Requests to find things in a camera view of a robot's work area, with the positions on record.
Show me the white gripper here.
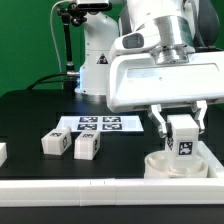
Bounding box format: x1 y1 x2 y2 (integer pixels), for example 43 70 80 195
106 51 224 138

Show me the white round stool seat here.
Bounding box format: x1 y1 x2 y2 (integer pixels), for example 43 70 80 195
144 150 208 179

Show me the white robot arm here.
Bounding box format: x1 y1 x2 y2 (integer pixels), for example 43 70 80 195
75 0 224 137

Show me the white marker sheet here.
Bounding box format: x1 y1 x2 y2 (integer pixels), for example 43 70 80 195
56 116 143 132

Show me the white U-shaped fence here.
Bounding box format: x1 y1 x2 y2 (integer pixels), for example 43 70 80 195
0 143 224 207

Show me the black cable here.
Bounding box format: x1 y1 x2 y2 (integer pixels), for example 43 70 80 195
26 73 79 91

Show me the black camera stand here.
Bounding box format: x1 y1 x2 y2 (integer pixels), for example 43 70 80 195
57 3 87 94

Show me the white cable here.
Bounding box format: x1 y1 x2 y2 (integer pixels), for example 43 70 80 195
49 0 73 74

